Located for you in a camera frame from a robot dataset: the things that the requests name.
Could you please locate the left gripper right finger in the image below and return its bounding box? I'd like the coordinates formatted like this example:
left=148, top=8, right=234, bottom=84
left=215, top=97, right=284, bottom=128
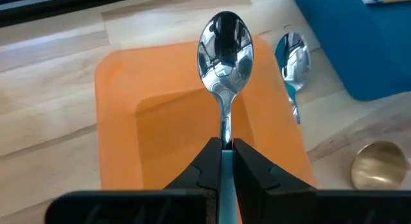
left=233, top=139, right=411, bottom=224

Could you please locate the blue plastic bin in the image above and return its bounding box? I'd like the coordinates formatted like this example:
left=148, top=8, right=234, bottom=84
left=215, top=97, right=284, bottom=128
left=291, top=0, right=411, bottom=102

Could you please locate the gold spoon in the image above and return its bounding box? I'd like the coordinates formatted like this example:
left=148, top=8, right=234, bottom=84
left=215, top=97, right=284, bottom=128
left=350, top=140, right=411, bottom=190

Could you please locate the orange translucent plastic bin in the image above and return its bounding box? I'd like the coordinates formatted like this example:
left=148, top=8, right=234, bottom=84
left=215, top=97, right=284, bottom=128
left=94, top=35, right=319, bottom=224

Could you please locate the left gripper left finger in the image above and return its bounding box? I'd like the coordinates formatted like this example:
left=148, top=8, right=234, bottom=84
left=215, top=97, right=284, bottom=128
left=44, top=137, right=223, bottom=224

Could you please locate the silver spoon light-blue handle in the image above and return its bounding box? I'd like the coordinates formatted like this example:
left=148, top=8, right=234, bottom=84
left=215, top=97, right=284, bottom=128
left=197, top=11, right=254, bottom=224

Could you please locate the black aluminium table frame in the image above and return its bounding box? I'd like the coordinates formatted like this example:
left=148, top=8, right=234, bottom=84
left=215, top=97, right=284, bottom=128
left=0, top=0, right=155, bottom=28

